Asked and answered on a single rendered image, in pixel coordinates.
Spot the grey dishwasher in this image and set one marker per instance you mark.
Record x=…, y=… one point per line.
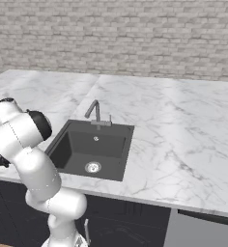
x=199, y=231

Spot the grey metal tap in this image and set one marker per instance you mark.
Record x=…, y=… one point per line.
x=96, y=112

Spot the dark grey sink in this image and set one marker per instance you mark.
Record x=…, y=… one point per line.
x=96, y=151

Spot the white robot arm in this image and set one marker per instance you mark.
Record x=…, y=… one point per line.
x=32, y=167

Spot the dark cupboard door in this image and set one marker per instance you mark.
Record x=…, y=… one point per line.
x=125, y=222

